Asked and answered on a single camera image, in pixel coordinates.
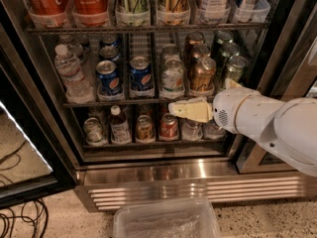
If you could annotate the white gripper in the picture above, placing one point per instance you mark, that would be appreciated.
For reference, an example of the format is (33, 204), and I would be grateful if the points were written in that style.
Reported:
(227, 109)

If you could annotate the orange can shelf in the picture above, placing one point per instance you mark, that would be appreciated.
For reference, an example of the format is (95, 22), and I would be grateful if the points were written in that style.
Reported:
(203, 74)

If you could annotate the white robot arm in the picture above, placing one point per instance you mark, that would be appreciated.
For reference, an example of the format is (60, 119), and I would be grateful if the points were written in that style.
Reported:
(259, 119)

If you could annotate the right water bottle bottom shelf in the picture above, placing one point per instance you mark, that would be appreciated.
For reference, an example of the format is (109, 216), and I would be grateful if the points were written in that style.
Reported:
(213, 131)

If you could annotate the water bottle shelf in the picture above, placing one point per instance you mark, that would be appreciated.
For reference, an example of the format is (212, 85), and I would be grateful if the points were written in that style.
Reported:
(191, 130)
(213, 131)

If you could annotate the left water bottle bottom shelf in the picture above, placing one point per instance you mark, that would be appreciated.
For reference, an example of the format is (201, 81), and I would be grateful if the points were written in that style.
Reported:
(191, 130)

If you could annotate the front white green can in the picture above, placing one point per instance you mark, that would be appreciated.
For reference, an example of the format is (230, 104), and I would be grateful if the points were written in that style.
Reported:
(172, 76)

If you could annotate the white green can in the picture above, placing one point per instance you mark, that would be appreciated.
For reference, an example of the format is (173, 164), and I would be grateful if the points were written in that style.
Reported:
(169, 51)
(172, 76)

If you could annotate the middle orange can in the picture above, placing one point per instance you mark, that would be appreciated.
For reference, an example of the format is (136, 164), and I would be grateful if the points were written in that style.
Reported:
(198, 51)

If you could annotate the orange can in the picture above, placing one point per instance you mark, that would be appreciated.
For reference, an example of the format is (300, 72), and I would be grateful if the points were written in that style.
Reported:
(198, 51)
(191, 40)

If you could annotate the middle green can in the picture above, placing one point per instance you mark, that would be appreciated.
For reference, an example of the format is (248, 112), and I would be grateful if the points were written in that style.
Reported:
(225, 52)

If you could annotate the red can bottom shelf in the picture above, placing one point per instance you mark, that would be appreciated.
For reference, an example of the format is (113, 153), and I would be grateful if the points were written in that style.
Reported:
(168, 127)

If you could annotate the rear orange can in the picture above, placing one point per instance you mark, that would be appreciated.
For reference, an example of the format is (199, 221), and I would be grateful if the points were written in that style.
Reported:
(191, 40)

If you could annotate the rear white green can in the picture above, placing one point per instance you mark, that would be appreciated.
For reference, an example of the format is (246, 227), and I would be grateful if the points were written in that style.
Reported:
(169, 51)

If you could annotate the blue Pepsi can centre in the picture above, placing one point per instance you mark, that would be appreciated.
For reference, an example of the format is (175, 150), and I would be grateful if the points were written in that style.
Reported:
(141, 78)

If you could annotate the gold can bottom shelf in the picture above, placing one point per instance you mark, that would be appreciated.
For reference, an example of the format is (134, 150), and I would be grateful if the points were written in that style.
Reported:
(145, 128)

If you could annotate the brown tea bottle bottom shelf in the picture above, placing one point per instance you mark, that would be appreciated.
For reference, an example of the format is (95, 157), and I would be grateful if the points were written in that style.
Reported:
(119, 126)

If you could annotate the front left Pepsi can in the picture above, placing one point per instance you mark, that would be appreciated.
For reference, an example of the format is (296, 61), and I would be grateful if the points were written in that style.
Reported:
(108, 74)

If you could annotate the middle left Pepsi can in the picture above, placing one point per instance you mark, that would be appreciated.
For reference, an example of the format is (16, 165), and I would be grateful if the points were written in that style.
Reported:
(110, 53)

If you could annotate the rear left Pepsi can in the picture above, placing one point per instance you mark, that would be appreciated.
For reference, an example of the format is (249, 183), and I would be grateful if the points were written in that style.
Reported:
(110, 40)

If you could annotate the silver green can bottom shelf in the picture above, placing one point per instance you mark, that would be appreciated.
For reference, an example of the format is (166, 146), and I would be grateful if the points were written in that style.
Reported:
(94, 132)

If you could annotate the stainless fridge base grille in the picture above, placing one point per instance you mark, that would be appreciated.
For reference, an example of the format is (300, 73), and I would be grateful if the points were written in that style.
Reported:
(113, 187)

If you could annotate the open glass fridge door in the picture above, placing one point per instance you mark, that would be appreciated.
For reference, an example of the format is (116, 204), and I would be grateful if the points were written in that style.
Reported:
(33, 161)

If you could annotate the clear plastic bin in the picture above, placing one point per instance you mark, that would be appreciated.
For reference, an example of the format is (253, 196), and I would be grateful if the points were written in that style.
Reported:
(190, 217)

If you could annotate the front clear water bottle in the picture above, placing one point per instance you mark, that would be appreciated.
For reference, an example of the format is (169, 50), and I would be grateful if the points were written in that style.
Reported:
(78, 87)

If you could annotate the clear water bottle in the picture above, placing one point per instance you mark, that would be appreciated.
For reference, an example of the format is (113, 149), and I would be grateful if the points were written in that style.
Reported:
(74, 46)
(78, 87)

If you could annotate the rear clear water bottle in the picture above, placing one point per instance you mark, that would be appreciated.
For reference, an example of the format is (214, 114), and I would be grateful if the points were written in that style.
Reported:
(74, 46)

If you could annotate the top wire shelf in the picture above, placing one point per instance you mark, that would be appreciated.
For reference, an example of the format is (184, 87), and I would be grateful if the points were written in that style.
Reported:
(148, 29)

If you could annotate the wire shelf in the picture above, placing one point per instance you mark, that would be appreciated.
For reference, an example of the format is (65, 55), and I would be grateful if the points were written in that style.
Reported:
(148, 29)
(127, 102)

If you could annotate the middle wire shelf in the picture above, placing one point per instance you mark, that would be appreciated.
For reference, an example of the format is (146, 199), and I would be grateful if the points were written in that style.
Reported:
(127, 102)

